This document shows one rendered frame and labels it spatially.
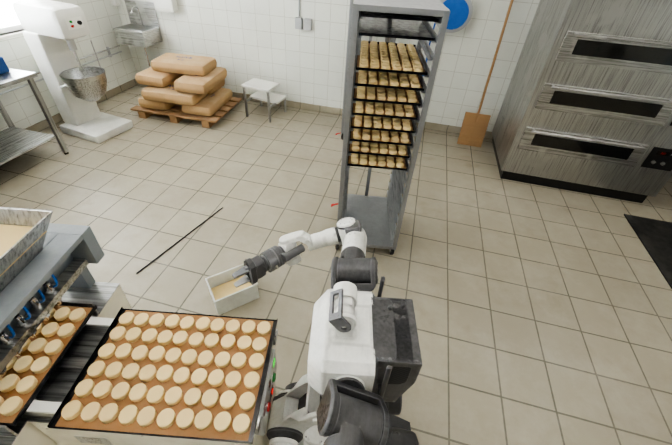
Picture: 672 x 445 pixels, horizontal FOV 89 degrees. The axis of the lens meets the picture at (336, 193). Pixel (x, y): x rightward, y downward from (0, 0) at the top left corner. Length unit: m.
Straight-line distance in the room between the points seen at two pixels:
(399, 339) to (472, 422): 1.41
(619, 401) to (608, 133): 2.36
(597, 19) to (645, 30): 0.37
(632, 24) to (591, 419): 2.90
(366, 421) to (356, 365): 0.13
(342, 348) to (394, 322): 0.17
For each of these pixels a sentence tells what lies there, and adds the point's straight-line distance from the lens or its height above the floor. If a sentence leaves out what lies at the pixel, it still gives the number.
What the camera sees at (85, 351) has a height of 0.84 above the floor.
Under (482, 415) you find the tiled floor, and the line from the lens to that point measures 2.42.
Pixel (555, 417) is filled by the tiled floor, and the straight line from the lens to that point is 2.61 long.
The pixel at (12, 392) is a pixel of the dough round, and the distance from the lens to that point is 1.60.
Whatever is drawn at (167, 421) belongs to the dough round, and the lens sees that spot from 1.32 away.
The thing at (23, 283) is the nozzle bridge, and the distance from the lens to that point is 1.47.
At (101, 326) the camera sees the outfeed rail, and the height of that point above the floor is 0.89.
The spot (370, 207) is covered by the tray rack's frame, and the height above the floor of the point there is 0.15.
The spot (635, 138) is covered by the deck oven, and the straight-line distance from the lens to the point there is 4.30.
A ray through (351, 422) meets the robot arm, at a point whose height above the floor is 1.23.
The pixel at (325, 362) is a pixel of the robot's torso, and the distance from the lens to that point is 0.97.
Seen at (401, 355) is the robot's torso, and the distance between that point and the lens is 1.01.
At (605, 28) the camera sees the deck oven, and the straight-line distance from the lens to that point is 3.80.
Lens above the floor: 2.10
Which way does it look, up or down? 37 degrees down
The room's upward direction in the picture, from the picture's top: 4 degrees clockwise
